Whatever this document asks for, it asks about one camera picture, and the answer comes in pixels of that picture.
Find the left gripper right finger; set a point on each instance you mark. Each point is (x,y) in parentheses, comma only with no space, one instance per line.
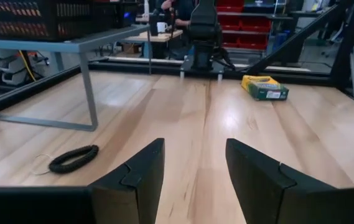
(288,205)

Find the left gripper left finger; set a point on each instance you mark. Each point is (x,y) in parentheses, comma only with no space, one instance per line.
(71,207)

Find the Crayola crayon box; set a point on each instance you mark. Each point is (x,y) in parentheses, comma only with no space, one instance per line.
(263,88)

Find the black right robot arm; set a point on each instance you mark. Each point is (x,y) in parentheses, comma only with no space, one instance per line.
(204,34)

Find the grey metal shelf riser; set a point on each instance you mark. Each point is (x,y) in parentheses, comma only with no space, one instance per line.
(86,93)

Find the red storage bins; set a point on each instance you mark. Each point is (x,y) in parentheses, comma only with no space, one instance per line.
(242,31)

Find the wooden background table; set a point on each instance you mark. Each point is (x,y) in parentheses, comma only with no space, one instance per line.
(158,39)

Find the white mug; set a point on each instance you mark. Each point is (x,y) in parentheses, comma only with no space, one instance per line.
(161,27)

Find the person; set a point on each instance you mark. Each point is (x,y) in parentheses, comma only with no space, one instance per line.
(179,12)

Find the black table frame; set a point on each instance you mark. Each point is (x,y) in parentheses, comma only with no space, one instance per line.
(288,46)

